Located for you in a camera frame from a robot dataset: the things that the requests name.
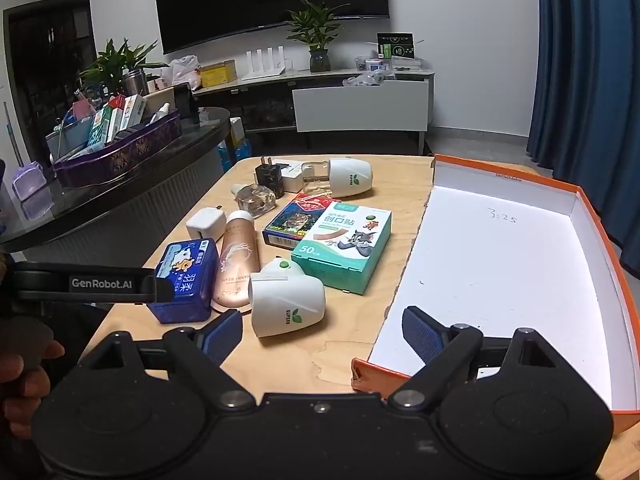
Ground white charger cube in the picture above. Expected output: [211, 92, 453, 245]
[186, 207, 228, 241]

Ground white plastic bag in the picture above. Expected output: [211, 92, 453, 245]
[159, 55, 202, 92]

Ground green medicine box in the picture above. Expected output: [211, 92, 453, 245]
[87, 109, 108, 148]

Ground green plant in steel cup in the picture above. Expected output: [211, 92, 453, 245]
[77, 37, 168, 97]

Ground green plant in glass vase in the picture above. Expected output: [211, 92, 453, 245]
[286, 0, 351, 73]

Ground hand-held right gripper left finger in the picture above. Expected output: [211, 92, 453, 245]
[77, 309, 257, 408]

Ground clear plastic wrap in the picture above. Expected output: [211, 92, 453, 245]
[342, 71, 396, 87]

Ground black box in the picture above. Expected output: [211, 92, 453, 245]
[172, 81, 198, 118]

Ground beige box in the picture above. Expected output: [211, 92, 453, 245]
[145, 86, 176, 116]

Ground blue curtain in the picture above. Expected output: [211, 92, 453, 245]
[526, 0, 640, 273]

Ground white television cabinet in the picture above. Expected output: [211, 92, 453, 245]
[192, 67, 436, 156]

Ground yellow box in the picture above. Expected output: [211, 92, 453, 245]
[199, 59, 237, 88]

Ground small white box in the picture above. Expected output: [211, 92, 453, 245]
[272, 160, 307, 192]

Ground white spray bottle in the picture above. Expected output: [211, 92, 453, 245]
[145, 102, 171, 126]

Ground teal bandage box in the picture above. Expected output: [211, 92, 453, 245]
[291, 203, 392, 296]

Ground white router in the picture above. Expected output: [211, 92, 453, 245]
[241, 46, 293, 81]

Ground lilac plastic container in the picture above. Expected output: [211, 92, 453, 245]
[11, 160, 55, 201]

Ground purple patterned tin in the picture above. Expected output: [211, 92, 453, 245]
[52, 109, 183, 190]

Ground pink cosmetic bottle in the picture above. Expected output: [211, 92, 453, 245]
[212, 210, 261, 313]

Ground red white medicine box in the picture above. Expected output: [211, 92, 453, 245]
[102, 95, 126, 143]

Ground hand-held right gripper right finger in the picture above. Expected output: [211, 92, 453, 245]
[387, 305, 563, 409]

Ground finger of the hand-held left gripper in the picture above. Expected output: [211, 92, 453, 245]
[152, 276, 174, 304]

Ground dark green box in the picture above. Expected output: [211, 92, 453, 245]
[376, 32, 416, 60]

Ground red playing card box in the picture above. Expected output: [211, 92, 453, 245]
[262, 193, 341, 251]

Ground white mosquito repellent heater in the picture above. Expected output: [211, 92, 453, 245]
[248, 259, 327, 338]

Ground white mosquito repellent with bottle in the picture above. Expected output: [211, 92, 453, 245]
[301, 157, 374, 199]

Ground person's left hand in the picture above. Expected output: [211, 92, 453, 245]
[0, 321, 66, 441]

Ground blue packs on floor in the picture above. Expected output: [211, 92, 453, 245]
[216, 137, 252, 173]

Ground orange cardboard box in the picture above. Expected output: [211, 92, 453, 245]
[351, 154, 640, 436]

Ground black glass table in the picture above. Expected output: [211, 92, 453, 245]
[0, 106, 232, 281]

